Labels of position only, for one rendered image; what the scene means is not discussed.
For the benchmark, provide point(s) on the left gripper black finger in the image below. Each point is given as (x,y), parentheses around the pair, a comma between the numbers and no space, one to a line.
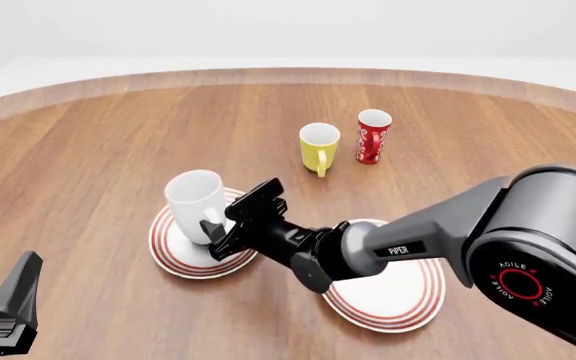
(15,288)

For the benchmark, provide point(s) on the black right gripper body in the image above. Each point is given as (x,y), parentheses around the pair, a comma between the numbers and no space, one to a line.
(255,202)

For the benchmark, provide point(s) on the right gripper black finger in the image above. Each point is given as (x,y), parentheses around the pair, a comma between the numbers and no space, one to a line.
(214,229)

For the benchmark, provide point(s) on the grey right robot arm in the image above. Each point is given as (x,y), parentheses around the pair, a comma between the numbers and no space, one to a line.
(518,225)

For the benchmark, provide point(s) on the white plate with red rings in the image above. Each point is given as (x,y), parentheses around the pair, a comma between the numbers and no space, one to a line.
(188,260)
(393,300)

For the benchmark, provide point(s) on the yellow and white mug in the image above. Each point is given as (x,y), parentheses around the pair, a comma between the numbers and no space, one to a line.
(318,152)

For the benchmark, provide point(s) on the red patterned mug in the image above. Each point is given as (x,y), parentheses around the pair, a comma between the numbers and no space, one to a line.
(370,144)

